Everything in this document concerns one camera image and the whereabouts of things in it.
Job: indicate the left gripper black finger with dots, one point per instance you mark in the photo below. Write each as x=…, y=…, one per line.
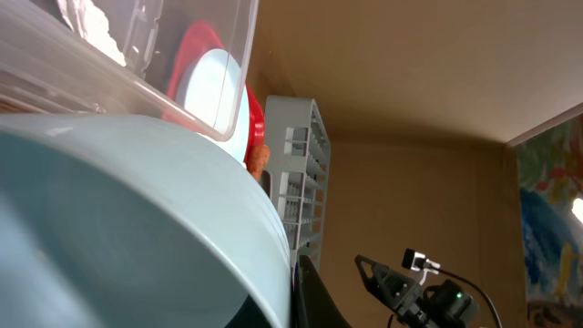
x=312, y=306

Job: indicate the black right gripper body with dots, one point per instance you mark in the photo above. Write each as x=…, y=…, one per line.
x=399, y=293

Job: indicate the orange carrot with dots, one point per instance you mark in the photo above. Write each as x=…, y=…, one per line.
x=257, y=160

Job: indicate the light blue bowl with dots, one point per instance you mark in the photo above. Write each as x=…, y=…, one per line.
x=130, y=221

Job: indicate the white tissue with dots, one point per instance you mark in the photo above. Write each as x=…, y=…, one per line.
x=90, y=23

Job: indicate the grey-blue dishwasher rack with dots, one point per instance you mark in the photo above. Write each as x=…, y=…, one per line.
x=299, y=171

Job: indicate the light blue plate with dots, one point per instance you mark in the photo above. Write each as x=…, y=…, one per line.
x=208, y=89

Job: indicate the clear plastic bin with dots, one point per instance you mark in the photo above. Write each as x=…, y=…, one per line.
x=46, y=68

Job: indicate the red plastic tray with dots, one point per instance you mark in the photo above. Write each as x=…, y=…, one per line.
x=198, y=39

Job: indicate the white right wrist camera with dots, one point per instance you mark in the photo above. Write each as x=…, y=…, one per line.
x=419, y=265

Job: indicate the colourful wall poster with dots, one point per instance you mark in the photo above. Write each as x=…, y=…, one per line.
x=550, y=194

